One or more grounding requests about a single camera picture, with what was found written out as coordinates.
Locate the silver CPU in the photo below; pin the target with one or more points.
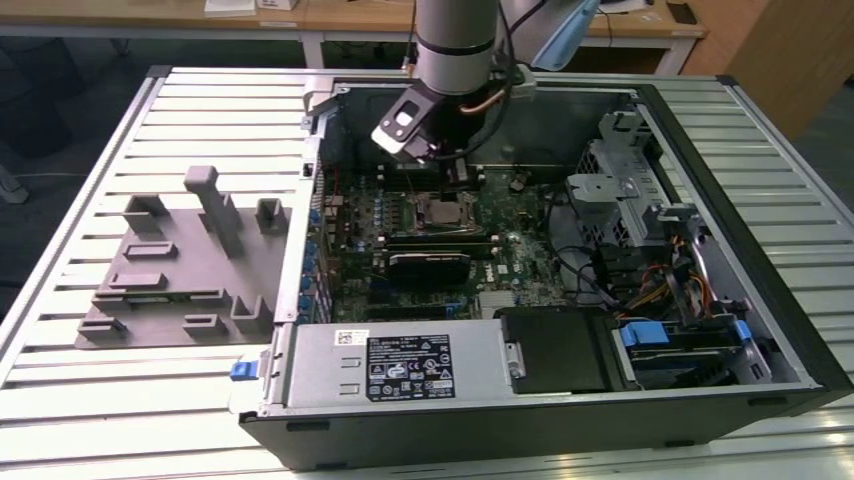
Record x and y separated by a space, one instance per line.
446 214

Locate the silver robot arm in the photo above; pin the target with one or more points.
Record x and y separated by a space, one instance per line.
454 60

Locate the CPU socket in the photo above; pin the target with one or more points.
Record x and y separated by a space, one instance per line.
448 231

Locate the black RAM slot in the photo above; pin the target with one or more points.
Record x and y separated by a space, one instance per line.
428 175
434 249
434 239

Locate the silver drive cage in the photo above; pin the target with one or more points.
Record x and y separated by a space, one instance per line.
601 190

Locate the black expansion card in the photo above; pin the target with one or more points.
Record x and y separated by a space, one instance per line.
428 270

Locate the green motherboard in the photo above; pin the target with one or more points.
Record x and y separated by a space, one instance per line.
534 270

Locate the silver heat sink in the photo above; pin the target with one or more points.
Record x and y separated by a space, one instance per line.
497 301

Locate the white box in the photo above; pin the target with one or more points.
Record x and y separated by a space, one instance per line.
277 4

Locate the black phone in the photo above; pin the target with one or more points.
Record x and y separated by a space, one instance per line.
683 12

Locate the white paper stack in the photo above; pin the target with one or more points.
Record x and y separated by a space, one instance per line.
230 6

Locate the black plastic shroud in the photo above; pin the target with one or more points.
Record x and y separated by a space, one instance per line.
555 350

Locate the blue disk carrier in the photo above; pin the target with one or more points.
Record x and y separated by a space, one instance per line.
644 334

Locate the grey parts rack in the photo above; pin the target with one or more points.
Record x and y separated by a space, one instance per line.
194 270

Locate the silver power supply unit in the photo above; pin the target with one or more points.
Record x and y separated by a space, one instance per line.
321 370

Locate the wooden cabinet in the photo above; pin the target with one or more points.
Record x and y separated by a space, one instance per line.
788 60

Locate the wooden desk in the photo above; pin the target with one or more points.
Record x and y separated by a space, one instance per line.
134 17

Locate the green RAM stick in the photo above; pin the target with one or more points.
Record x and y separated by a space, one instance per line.
161 299

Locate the black disk drive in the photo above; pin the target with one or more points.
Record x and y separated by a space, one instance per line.
681 365

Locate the blue case latch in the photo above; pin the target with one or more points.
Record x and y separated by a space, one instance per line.
242 371

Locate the blue plastic drive clip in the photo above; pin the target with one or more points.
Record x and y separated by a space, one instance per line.
743 332

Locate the black PC case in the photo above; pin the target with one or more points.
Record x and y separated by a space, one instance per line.
468 440

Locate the black office chair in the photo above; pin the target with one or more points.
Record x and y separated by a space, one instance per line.
34 90

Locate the pale chair base leg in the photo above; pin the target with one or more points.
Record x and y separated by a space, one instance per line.
10 185

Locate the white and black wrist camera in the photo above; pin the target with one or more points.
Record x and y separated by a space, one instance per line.
404 122

